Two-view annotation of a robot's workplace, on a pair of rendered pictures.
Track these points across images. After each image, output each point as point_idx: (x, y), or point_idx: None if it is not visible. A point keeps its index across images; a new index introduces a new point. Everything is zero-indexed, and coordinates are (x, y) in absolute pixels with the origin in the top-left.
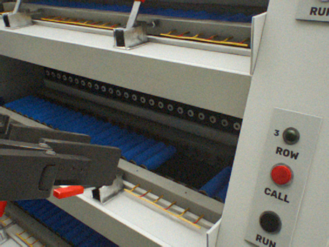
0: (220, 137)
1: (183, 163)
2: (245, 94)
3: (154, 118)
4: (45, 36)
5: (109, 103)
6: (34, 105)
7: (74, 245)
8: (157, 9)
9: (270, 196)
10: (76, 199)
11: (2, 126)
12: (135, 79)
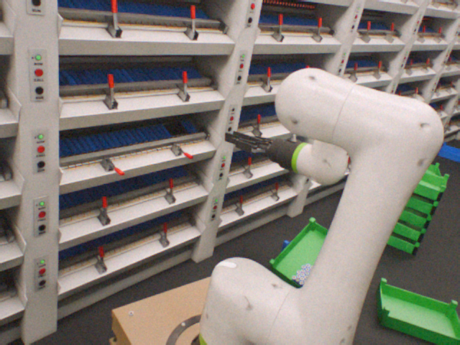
0: None
1: (169, 128)
2: (222, 103)
3: None
4: (148, 107)
5: None
6: (77, 144)
7: (131, 190)
8: (147, 70)
9: (229, 123)
10: (172, 160)
11: (241, 138)
12: (190, 110)
